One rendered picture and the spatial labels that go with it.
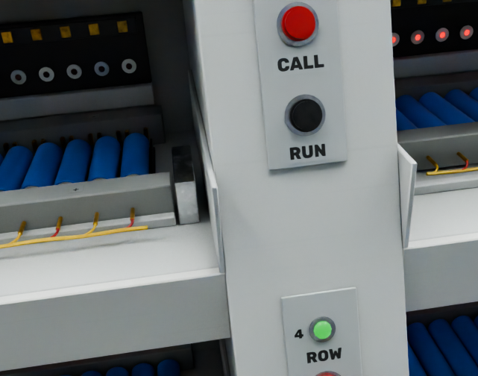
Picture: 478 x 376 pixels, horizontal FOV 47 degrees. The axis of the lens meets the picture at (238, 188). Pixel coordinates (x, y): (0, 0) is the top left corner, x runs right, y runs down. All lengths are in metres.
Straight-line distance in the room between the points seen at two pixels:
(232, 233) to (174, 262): 0.04
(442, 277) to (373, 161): 0.08
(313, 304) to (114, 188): 0.13
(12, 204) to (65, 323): 0.08
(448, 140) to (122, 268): 0.22
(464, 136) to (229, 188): 0.17
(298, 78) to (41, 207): 0.16
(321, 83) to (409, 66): 0.21
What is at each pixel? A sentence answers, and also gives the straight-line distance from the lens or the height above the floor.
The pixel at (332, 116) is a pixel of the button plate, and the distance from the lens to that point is 0.28.
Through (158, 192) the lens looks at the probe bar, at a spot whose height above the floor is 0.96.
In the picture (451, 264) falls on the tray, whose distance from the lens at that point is 0.32.
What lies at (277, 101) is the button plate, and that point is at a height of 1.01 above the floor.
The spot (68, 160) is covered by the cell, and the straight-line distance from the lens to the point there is 0.38.
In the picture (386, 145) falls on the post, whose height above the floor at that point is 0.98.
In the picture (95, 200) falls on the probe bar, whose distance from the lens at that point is 0.33.
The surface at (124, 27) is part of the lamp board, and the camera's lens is 0.43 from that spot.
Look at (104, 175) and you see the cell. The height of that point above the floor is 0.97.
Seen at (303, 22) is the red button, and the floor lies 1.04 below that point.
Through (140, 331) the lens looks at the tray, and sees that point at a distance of 0.31.
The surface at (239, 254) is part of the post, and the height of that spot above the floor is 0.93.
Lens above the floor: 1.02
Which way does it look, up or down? 11 degrees down
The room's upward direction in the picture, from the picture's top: 6 degrees counter-clockwise
